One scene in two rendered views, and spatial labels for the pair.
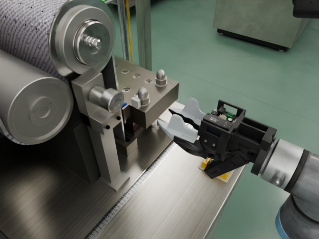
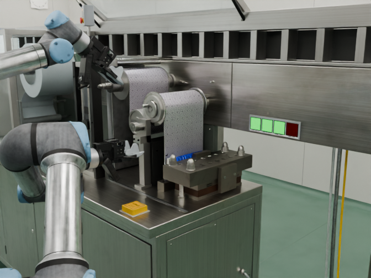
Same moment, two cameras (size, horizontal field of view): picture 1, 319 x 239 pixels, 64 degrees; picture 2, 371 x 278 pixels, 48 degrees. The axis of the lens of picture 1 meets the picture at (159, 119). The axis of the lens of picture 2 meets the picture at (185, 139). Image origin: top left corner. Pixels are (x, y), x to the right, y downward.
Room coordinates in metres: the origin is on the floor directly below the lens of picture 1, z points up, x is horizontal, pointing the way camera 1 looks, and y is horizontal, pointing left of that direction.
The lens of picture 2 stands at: (0.88, -1.56, 1.52)
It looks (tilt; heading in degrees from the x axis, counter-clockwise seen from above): 13 degrees down; 101
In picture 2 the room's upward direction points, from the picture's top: straight up
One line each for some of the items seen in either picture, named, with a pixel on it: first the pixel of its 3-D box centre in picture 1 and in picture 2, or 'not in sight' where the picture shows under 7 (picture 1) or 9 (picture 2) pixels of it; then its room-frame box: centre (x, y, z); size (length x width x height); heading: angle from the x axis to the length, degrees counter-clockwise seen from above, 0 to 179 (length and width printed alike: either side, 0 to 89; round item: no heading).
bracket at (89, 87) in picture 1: (107, 140); (142, 154); (0.36, 0.11, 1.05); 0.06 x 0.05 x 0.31; 55
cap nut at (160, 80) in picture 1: (161, 76); (190, 164); (0.60, 0.00, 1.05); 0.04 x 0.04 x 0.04
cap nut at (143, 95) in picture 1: (142, 95); (173, 159); (0.51, 0.04, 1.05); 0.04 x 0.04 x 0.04
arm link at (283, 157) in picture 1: (278, 163); (89, 158); (0.26, -0.20, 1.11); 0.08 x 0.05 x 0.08; 145
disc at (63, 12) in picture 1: (86, 41); (154, 108); (0.42, 0.13, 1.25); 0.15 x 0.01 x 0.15; 145
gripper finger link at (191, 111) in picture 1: (190, 109); (134, 149); (0.39, -0.06, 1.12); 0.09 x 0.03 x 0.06; 46
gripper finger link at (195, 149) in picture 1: (196, 142); not in sight; (0.32, -0.07, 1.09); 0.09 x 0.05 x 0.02; 64
